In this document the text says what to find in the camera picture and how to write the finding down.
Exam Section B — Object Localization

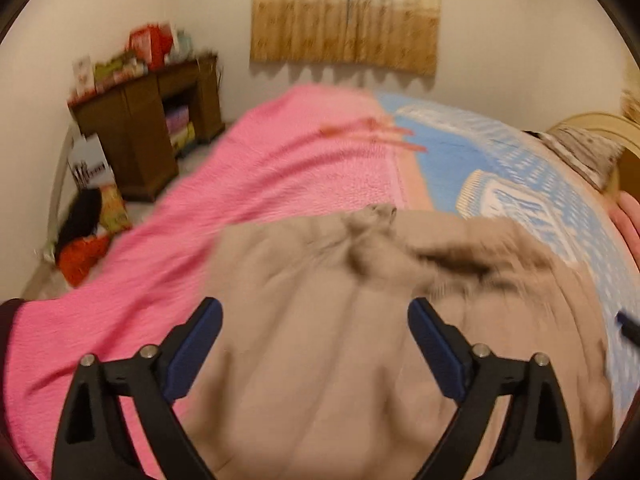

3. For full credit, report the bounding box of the blue patterned bed blanket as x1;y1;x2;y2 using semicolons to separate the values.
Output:
376;92;639;426

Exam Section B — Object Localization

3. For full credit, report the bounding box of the patterned pillow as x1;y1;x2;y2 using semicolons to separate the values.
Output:
540;125;625;192

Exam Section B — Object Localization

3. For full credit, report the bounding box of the yellow patterned curtain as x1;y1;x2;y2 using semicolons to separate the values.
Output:
250;0;442;77

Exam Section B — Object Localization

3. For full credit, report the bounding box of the pink knitted blanket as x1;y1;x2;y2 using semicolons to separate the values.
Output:
3;84;408;479

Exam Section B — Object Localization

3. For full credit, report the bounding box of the white paper bag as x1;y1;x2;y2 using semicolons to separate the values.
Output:
67;134;115;190

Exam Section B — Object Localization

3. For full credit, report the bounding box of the beige quilted puffer jacket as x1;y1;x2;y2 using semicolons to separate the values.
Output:
182;205;614;479

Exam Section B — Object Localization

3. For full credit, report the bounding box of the dark wooden cabinet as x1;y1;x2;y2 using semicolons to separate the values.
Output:
68;52;226;202

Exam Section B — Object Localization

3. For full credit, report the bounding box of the person's right hand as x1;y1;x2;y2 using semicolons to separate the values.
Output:
608;191;640;262

